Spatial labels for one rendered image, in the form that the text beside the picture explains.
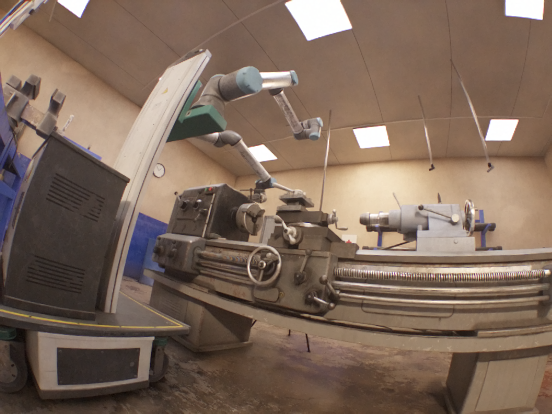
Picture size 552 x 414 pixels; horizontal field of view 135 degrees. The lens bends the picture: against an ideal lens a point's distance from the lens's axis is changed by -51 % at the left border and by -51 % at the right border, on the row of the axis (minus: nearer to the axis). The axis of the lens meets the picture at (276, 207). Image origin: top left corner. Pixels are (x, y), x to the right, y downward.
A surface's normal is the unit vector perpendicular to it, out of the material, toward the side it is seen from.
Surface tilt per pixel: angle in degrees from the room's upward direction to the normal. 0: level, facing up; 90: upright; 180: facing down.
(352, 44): 180
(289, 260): 90
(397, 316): 90
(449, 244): 90
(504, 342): 90
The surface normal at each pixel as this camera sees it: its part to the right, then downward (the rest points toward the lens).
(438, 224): -0.42, -0.66
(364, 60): -0.18, 0.93
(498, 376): -0.51, -0.36
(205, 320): 0.84, -0.02
